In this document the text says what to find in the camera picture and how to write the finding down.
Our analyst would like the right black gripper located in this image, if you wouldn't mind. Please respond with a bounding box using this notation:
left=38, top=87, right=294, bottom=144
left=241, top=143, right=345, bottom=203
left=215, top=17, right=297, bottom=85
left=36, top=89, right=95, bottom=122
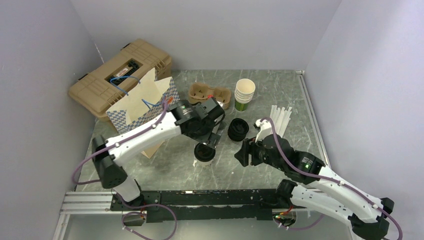
left=234, top=132, right=285, bottom=171

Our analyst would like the black cup lid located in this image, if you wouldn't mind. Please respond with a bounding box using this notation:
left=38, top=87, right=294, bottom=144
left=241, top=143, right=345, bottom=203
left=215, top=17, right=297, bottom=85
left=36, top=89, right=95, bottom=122
left=194, top=143, right=216, bottom=161

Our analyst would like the white paper coffee cup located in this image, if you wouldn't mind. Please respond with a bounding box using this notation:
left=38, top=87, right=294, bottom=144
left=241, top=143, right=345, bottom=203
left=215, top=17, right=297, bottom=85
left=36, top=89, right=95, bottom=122
left=192, top=158, right=214, bottom=167

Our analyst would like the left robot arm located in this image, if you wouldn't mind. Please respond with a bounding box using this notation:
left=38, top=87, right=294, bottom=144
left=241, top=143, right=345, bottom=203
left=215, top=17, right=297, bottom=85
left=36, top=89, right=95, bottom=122
left=92, top=97, right=225, bottom=210

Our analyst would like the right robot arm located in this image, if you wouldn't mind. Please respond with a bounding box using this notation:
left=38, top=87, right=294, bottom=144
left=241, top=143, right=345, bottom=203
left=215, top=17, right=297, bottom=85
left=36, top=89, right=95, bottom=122
left=234, top=135, right=394, bottom=240

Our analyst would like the stack of black lids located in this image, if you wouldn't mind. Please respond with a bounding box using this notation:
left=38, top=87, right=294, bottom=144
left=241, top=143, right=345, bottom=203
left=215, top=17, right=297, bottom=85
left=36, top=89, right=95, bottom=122
left=227, top=118, right=249, bottom=142

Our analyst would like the brown cardboard cup carrier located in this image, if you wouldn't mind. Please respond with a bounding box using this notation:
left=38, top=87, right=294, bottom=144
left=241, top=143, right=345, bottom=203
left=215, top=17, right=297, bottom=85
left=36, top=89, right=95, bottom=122
left=188, top=82, right=232, bottom=110

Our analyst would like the bundle of white straws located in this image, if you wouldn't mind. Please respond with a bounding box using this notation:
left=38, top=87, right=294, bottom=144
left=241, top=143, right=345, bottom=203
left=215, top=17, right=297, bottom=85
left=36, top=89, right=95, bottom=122
left=269, top=105, right=293, bottom=138

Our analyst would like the blue checkered paper bag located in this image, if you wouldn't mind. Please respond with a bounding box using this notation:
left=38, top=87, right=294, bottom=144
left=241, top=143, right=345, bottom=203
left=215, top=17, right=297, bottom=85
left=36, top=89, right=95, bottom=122
left=105, top=67, right=181, bottom=159

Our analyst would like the stack of paper cups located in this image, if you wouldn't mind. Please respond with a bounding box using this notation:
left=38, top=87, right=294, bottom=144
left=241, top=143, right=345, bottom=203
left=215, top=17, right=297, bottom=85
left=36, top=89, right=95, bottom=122
left=234, top=78, right=256, bottom=112

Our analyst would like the tan plastic toolbox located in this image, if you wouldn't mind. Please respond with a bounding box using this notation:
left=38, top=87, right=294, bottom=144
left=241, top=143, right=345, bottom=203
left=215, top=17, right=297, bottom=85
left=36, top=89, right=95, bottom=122
left=68, top=39, right=172, bottom=122

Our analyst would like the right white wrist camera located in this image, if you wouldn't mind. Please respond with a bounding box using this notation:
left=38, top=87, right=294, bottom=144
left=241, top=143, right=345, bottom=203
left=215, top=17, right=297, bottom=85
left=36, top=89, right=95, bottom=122
left=254, top=119, right=273, bottom=142

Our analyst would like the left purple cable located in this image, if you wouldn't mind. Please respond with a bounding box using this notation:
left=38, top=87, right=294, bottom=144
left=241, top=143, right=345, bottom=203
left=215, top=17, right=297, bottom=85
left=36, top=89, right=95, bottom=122
left=71, top=96, right=178, bottom=240

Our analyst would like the purple cable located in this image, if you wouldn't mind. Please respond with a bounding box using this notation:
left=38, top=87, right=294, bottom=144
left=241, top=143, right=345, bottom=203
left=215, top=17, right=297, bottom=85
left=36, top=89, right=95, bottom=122
left=71, top=96, right=178, bottom=240
left=259, top=116, right=403, bottom=240

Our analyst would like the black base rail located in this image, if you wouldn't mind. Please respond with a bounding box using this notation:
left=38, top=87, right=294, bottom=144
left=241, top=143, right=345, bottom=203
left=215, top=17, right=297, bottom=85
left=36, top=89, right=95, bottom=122
left=110, top=179, right=297, bottom=223

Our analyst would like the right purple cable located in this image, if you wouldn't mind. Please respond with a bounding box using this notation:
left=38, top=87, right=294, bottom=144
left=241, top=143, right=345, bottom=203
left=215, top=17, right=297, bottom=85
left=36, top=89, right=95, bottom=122
left=259, top=116, right=403, bottom=240

